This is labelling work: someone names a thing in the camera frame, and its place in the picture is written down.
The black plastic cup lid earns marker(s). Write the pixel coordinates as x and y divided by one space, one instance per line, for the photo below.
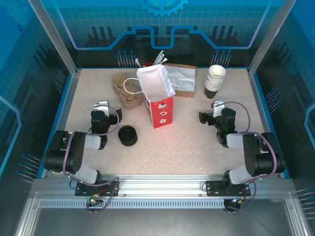
127 131

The red white paper bag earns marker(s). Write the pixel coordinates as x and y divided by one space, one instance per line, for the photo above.
161 115

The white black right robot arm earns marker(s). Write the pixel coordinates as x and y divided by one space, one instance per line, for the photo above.
261 159

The stack of black paper cups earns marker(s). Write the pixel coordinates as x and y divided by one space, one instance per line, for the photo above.
211 92

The brown cardboard box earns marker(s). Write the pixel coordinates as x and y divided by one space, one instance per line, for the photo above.
184 94

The small circuit board with LEDs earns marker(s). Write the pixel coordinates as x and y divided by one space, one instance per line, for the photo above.
236 201
94 201

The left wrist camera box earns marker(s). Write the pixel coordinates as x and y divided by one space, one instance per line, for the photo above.
103 106

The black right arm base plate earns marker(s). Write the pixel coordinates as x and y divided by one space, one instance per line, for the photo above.
214 189

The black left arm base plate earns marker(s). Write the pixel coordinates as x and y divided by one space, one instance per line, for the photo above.
108 190

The aluminium mounting rail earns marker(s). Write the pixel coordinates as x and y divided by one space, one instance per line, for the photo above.
160 186

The aluminium frame post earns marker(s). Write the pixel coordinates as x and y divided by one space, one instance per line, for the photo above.
55 37
270 37

